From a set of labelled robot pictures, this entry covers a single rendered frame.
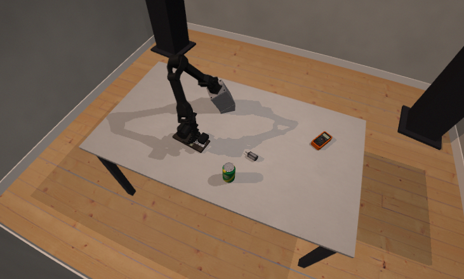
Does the dark brown keyboard case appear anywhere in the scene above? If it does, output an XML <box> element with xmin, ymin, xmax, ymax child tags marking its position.
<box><xmin>172</xmin><ymin>133</ymin><xmax>210</xmax><ymax>153</ymax></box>

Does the green and yellow drink can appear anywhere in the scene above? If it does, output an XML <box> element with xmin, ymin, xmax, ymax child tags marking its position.
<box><xmin>222</xmin><ymin>162</ymin><xmax>235</xmax><ymax>183</ymax></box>

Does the orange digital multimeter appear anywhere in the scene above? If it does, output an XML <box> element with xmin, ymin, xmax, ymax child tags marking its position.
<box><xmin>311</xmin><ymin>131</ymin><xmax>332</xmax><ymax>150</ymax></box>

